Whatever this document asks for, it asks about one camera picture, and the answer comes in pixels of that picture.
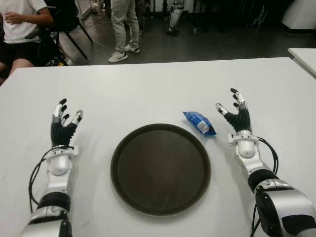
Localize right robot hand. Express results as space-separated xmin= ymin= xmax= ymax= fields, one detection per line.
xmin=215 ymin=87 xmax=252 ymax=133

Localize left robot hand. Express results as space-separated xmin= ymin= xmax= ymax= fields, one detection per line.
xmin=50 ymin=98 xmax=83 ymax=149

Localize blue Oreo packet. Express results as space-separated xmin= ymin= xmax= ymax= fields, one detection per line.
xmin=182 ymin=111 xmax=217 ymax=136

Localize yellow black floor object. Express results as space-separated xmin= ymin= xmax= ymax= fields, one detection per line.
xmin=50 ymin=58 xmax=69 ymax=67

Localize white side table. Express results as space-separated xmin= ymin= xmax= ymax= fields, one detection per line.
xmin=287 ymin=47 xmax=316 ymax=81

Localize round dark brown tray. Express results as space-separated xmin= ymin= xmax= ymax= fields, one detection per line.
xmin=110 ymin=123 xmax=212 ymax=217

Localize grey metal folding stand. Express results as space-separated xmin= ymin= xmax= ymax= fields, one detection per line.
xmin=246 ymin=4 xmax=270 ymax=28

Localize seated person white shirt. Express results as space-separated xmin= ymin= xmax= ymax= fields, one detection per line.
xmin=0 ymin=0 xmax=54 ymax=75

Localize black chair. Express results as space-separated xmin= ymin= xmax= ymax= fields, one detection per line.
xmin=24 ymin=0 xmax=94 ymax=66

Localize white cabinet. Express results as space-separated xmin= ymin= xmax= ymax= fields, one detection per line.
xmin=281 ymin=0 xmax=316 ymax=33

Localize white humanoid robot legs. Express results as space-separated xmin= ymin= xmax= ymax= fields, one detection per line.
xmin=165 ymin=0 xmax=186 ymax=37

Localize standing person beige trousers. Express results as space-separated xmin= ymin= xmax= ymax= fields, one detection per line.
xmin=108 ymin=0 xmax=141 ymax=64

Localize white panel cart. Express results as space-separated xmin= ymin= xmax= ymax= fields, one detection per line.
xmin=75 ymin=0 xmax=87 ymax=19

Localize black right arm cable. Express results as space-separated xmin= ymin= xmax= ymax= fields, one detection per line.
xmin=249 ymin=136 xmax=279 ymax=237

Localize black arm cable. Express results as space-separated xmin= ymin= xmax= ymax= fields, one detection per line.
xmin=28 ymin=145 xmax=75 ymax=213
xmin=249 ymin=136 xmax=279 ymax=237

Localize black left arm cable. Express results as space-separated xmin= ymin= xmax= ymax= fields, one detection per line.
xmin=28 ymin=145 xmax=75 ymax=213

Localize white floor cable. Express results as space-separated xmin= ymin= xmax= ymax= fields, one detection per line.
xmin=92 ymin=39 xmax=117 ymax=54

